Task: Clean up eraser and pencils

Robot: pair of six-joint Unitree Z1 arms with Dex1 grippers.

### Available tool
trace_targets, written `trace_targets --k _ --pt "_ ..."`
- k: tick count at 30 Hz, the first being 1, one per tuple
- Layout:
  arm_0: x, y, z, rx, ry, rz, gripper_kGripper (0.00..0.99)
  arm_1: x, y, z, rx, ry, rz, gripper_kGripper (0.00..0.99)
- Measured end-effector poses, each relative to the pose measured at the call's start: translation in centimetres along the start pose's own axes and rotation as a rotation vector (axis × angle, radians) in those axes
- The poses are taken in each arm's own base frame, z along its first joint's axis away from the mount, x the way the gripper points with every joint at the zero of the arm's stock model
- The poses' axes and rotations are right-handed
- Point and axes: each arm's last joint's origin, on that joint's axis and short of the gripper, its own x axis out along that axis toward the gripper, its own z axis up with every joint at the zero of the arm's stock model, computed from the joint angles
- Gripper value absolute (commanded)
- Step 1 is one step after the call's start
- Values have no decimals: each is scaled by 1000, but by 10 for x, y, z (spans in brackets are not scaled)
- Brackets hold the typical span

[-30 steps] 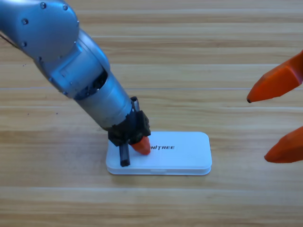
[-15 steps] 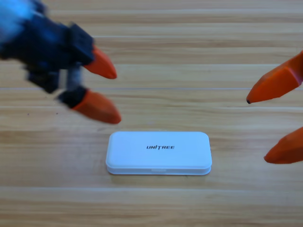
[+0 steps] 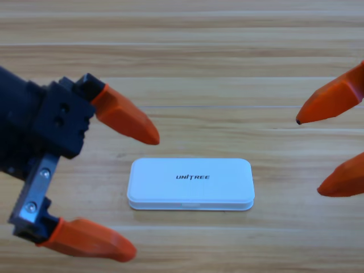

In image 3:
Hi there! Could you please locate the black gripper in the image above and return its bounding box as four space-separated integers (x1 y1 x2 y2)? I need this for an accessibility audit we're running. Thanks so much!
0 67 160 231

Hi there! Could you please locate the white Unitree pencil case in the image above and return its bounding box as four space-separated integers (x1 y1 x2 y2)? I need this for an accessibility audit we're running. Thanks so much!
126 158 255 212

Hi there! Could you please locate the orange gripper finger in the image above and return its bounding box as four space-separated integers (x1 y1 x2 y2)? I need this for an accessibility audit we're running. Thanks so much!
295 60 364 126
13 196 138 263
317 152 364 198

